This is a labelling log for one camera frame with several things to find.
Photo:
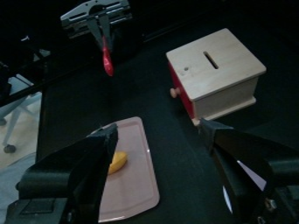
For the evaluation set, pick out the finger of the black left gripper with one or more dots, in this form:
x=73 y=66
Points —
x=95 y=29
x=107 y=29

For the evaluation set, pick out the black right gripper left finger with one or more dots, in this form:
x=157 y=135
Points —
x=87 y=163

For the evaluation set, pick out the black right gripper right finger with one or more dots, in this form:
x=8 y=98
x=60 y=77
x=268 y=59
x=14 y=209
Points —
x=240 y=157

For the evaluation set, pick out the red toy knife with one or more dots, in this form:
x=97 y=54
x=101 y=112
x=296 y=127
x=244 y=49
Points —
x=107 y=62

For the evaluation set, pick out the yellow toy food piece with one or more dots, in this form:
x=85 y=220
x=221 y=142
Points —
x=116 y=162

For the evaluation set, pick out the pink plastic tray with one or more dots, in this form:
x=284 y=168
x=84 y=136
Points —
x=132 y=178

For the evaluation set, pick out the red drawer with wooden knob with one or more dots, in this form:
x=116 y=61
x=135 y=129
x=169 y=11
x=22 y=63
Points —
x=181 y=93

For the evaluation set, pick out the wooden box with slot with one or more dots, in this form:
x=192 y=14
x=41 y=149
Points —
x=217 y=70

